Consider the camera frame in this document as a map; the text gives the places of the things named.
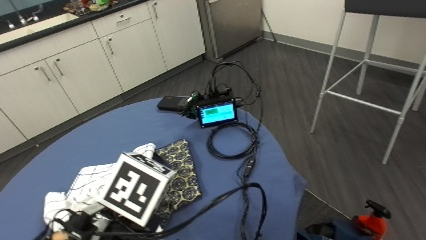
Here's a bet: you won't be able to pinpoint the dark patterned cloth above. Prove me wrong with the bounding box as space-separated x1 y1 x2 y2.
152 138 204 222

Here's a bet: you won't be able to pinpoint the stainless steel refrigerator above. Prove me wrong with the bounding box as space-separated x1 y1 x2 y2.
196 0 265 63

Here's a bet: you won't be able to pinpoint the black box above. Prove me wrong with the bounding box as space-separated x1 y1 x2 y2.
156 95 191 113

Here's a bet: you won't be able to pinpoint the small screen device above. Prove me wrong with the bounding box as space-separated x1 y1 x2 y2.
196 99 240 129

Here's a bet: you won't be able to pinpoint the clutter of countertop items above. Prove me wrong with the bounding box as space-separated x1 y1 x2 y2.
63 0 120 17

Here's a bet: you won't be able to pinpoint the white bar stool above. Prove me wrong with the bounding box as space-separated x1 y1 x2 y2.
309 0 426 165

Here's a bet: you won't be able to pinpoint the black glove cable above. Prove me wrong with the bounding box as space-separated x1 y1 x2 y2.
152 156 269 240

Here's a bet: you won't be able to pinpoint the white cloth with black lines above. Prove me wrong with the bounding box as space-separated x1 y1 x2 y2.
43 143 160 234

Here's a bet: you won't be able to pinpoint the blue tablecloth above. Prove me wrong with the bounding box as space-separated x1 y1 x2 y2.
0 97 308 240

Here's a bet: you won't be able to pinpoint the black cable hub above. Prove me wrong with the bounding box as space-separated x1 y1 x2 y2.
179 89 211 120

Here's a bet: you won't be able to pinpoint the white kitchen cabinets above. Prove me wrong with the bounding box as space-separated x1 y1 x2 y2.
0 0 207 155

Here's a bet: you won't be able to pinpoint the black countertop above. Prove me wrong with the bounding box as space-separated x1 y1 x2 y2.
0 0 151 53

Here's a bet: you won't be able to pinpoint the red and black tool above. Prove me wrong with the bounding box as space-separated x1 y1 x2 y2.
352 199 393 240

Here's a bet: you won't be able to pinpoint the white sink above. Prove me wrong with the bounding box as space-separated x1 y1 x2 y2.
0 12 82 45

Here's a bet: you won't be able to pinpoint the black looped device cables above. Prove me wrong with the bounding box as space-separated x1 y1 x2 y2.
207 61 265 134

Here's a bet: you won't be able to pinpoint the metal faucet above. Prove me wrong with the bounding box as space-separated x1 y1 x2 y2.
6 0 47 30

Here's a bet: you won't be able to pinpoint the white marker cube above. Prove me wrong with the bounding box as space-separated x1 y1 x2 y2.
95 151 177 228

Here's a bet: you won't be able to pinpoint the black coiled cable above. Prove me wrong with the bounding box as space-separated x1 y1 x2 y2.
207 121 261 161

